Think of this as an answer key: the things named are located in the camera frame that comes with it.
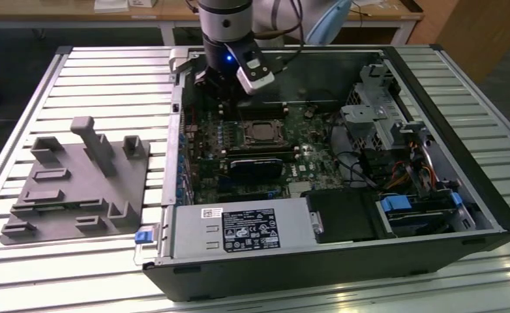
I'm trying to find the black plastic bay cover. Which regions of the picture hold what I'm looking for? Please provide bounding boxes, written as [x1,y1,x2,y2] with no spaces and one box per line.
[302,188,398,245]

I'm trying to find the black cable bundle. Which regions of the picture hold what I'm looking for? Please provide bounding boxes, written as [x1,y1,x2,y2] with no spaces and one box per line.
[331,149,391,190]

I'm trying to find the grey metal drive cage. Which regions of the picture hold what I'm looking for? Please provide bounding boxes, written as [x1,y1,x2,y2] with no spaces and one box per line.
[339,63,433,153]

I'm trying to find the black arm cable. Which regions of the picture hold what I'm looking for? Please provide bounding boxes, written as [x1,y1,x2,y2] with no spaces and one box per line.
[253,0,309,74]

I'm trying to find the green motherboard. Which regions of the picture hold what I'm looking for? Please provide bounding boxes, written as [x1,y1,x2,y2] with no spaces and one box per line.
[179,100,347,207]

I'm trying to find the grey parts rack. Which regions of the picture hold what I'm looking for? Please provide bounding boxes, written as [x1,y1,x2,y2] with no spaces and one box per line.
[0,115,152,246]

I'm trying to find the black graphics card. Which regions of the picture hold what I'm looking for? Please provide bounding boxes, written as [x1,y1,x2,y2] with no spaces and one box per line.
[226,157,286,186]

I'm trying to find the silver power supply unit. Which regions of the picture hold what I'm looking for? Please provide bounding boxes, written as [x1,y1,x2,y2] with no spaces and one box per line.
[162,197,326,261]

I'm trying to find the CPU socket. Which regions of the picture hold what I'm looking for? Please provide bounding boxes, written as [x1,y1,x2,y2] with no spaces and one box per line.
[241,119,291,147]

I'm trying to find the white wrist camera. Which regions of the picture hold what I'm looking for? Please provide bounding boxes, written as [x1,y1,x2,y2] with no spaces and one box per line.
[235,48,277,96]

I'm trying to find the hard disk in blue carrier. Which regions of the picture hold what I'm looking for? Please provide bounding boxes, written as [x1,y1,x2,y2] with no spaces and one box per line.
[375,192,472,236]

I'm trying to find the silver case latch handle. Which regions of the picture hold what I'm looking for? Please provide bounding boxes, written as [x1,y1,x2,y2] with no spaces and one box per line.
[167,48,194,73]

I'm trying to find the small silver heatsink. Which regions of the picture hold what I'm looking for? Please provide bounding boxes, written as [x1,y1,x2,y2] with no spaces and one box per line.
[289,181,311,197]

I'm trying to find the wooden cabinet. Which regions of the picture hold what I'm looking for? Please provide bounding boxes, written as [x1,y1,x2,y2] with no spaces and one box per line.
[405,0,510,84]

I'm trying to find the black PC case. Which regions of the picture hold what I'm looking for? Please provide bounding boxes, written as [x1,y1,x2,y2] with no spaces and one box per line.
[140,44,510,303]

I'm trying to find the blue case latch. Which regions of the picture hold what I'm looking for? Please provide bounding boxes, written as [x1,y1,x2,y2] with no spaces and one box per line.
[134,230,156,245]

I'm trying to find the wooden desk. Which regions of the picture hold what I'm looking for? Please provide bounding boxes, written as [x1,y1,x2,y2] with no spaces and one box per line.
[0,0,425,46]

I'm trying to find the orange yellow wire bundle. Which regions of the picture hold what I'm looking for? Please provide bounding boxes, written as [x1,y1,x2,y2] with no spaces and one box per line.
[389,159,439,192]

